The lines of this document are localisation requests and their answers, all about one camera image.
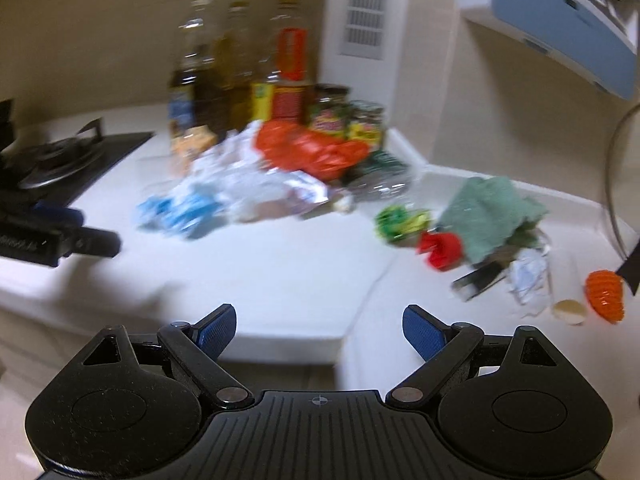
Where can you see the black stove burner grate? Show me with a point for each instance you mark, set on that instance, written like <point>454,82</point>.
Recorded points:
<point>65,157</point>

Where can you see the yellow oil bottle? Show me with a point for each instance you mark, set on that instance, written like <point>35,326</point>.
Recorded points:
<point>235,75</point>

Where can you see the green yellow snack wrapper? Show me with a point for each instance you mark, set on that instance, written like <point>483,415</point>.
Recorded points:
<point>400,222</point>

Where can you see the blue white wall appliance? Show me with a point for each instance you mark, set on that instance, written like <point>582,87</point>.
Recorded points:
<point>560,15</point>

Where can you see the orange ribbed plastic toy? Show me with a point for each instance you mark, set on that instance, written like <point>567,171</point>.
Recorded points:
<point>605,295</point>

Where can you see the green towel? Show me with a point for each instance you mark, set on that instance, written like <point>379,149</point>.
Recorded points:
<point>490,210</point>

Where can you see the small sauce jar checked lid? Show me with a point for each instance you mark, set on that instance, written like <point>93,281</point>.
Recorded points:
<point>367,125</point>

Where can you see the blue white plastic wrapper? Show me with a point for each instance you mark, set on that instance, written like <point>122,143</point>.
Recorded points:
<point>180,210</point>

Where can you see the red plastic piece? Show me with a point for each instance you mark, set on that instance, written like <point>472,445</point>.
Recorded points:
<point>440,250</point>

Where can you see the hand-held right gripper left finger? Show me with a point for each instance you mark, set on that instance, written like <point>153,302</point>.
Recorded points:
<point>217,332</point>

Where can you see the white wall vent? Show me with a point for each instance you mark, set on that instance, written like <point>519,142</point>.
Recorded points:
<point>365,5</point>

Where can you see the white paper towel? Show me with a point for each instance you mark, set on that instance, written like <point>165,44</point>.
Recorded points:
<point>240,175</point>

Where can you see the orange plastic bag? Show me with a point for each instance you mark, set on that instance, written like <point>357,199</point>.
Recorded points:
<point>300,147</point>

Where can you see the yellow printed plastic bag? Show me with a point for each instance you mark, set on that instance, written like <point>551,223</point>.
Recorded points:
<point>192,145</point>

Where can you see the large sauce jar dark lid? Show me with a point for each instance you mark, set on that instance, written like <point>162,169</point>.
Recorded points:
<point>327,115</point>

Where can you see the dark oil bottle blue label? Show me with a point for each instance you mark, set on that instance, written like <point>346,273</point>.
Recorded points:
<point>182,105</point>

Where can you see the black gas stove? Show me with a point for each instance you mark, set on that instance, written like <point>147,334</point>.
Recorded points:
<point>125,145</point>

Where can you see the dark flat packet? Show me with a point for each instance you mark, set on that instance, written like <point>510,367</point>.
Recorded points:
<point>480,277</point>

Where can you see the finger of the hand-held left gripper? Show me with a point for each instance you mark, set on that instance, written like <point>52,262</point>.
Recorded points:
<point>92,245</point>
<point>62,213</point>

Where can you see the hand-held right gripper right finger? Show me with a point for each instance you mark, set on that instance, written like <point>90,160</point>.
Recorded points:
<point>422,332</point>

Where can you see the white paper ball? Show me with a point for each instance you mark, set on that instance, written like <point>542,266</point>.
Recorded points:
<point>527,275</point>

